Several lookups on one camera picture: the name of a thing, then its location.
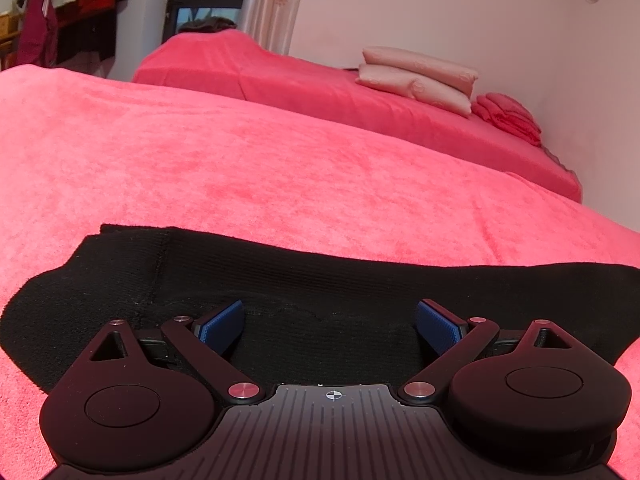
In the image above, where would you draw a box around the pink sheet covered bed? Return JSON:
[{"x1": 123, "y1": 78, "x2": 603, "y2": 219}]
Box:
[{"x1": 131, "y1": 29, "x2": 584, "y2": 205}]

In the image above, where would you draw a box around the folded red blanket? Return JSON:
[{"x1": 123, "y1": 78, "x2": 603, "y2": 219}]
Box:
[{"x1": 470, "y1": 92, "x2": 544, "y2": 147}]

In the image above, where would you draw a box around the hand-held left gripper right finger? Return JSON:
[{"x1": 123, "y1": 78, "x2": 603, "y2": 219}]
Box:
[{"x1": 397, "y1": 299, "x2": 571, "y2": 405}]

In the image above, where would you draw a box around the dark cloth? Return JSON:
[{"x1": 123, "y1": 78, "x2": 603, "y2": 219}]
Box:
[{"x1": 177, "y1": 16, "x2": 237, "y2": 35}]

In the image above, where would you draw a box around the peach pillow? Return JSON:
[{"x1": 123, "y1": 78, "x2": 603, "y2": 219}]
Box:
[
  {"x1": 361, "y1": 46, "x2": 480, "y2": 97},
  {"x1": 355, "y1": 63, "x2": 474, "y2": 119}
]

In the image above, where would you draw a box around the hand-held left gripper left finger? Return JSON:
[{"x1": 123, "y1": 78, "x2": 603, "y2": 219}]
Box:
[{"x1": 87, "y1": 300, "x2": 266, "y2": 405}]

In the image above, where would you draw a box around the rack of hanging clothes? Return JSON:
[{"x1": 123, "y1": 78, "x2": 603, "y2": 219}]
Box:
[{"x1": 0, "y1": 0, "x2": 132, "y2": 72}]

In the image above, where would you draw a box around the patterned pink curtain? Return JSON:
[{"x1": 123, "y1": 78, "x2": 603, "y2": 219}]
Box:
[{"x1": 237, "y1": 0, "x2": 312, "y2": 56}]

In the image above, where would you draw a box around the black sock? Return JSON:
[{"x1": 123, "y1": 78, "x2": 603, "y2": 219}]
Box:
[{"x1": 0, "y1": 224, "x2": 640, "y2": 397}]

